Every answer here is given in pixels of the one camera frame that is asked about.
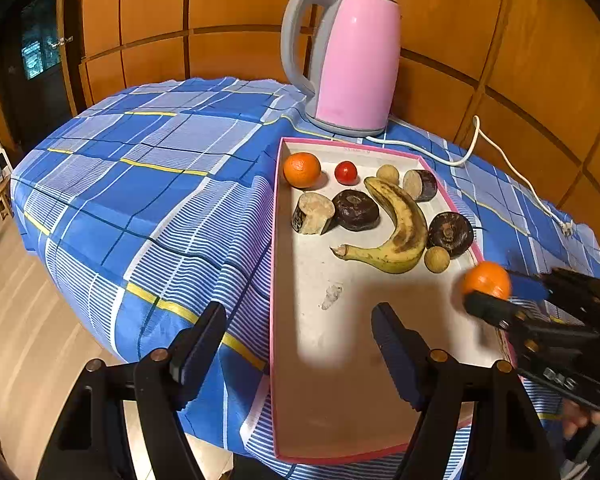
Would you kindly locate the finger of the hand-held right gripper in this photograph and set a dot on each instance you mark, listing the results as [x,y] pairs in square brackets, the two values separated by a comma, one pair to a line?
[495,310]
[527,285]

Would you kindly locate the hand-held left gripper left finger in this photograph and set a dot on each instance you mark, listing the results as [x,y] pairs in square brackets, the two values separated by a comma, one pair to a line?
[202,365]

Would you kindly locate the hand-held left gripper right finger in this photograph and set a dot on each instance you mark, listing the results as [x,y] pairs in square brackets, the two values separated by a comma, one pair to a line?
[395,360]

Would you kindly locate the orange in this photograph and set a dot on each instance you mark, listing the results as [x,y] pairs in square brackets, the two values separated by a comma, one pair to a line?
[302,170]
[485,280]

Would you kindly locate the pink-edged white tray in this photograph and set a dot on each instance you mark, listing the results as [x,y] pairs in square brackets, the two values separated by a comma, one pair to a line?
[330,335]

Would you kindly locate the tan longan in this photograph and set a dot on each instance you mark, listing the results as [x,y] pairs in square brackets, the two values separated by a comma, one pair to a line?
[437,259]
[388,174]

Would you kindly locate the dark round fruit with cap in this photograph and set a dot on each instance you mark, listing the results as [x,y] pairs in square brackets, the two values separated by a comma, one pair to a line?
[450,235]

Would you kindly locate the spotted yellow banana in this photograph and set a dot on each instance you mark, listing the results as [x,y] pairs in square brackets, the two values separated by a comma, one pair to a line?
[410,225]

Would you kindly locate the cut dark-skinned fruit half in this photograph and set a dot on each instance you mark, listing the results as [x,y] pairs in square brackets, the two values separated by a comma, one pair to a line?
[312,214]
[420,185]

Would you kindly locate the red cherry tomato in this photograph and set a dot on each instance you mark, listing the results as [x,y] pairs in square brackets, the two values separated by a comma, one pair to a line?
[346,172]

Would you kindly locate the person's right hand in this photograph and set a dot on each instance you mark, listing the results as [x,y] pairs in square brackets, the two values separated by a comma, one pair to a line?
[595,417]

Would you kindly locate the blue plaid tablecloth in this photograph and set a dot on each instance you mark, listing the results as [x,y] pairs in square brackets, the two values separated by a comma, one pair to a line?
[130,200]

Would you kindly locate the small wooden stool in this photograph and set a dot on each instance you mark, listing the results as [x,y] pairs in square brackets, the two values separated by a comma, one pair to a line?
[2,200]

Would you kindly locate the pink electric kettle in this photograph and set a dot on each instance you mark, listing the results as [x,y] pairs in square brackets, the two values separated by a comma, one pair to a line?
[355,60]

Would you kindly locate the wooden panelled wardrobe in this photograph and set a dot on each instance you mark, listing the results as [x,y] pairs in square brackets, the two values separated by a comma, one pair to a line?
[230,10]

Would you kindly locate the dark glass door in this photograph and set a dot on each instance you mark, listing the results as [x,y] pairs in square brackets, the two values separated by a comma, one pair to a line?
[37,45]

